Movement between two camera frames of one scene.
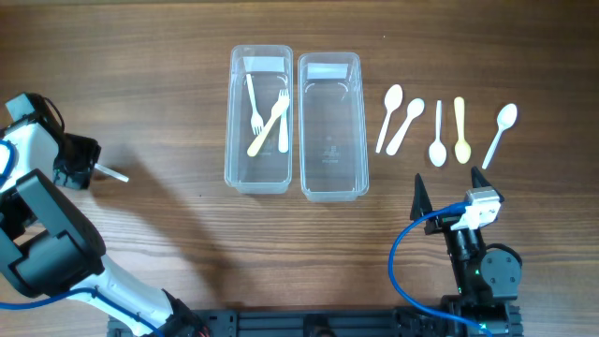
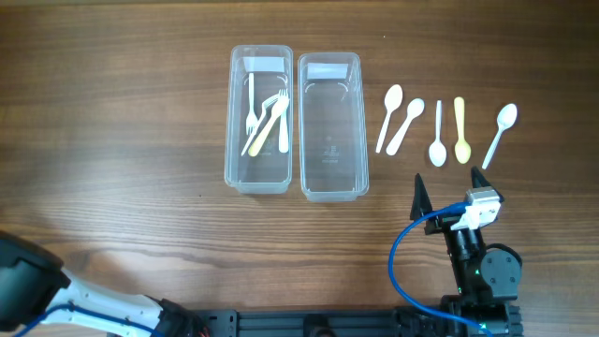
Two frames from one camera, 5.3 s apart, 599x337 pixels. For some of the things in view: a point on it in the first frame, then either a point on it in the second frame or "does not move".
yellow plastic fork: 282,105 does not move
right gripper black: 445,223 does not move
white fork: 284,137 does not move
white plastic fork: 110,172 to 264,105
